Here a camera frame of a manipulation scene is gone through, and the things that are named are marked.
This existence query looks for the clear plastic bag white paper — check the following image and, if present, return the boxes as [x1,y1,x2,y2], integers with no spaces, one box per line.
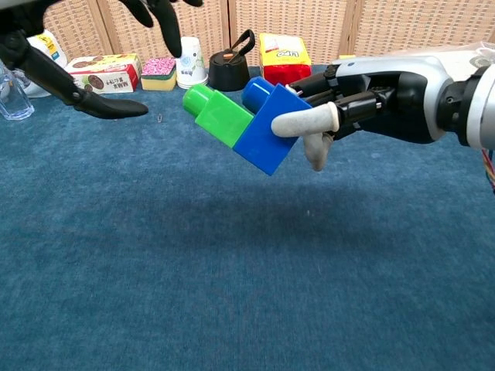
[468,39,495,70]

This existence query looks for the cookie box white red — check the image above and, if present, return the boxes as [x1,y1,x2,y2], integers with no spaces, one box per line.
[64,53,143,95]

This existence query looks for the yellow red Lipo snack pack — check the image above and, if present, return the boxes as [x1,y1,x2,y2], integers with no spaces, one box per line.
[258,32,313,87]

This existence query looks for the coloured wrist wires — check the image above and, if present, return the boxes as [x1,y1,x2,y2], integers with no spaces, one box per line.
[480,148,495,195]

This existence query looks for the woven folding screen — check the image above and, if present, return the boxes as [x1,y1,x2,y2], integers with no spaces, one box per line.
[38,0,495,67]

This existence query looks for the white paper cup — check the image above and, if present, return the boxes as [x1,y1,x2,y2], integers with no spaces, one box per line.
[175,36,210,91]

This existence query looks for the white plastic jug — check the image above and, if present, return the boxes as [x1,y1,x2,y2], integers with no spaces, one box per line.
[23,29,69,98]

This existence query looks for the blue toy block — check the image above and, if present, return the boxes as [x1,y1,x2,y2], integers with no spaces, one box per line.
[232,76,314,177]

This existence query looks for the black lid with loop handle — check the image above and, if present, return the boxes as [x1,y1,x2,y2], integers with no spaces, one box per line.
[207,28,257,93]

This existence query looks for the blue table cloth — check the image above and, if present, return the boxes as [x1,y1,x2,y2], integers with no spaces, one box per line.
[0,63,495,371]

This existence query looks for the pink patterned yellow sponge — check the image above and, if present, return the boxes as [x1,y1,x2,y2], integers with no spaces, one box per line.
[139,56,179,92]

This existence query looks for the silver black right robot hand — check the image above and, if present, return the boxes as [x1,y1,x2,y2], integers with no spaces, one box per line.
[270,53,454,173]

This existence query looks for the green toy block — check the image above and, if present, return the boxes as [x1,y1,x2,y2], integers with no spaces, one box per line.
[182,83,255,149]

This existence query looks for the clear water bottle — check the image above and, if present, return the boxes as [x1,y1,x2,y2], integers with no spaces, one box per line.
[0,60,36,122]

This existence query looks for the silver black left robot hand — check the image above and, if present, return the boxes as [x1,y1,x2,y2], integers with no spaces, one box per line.
[0,0,205,121]

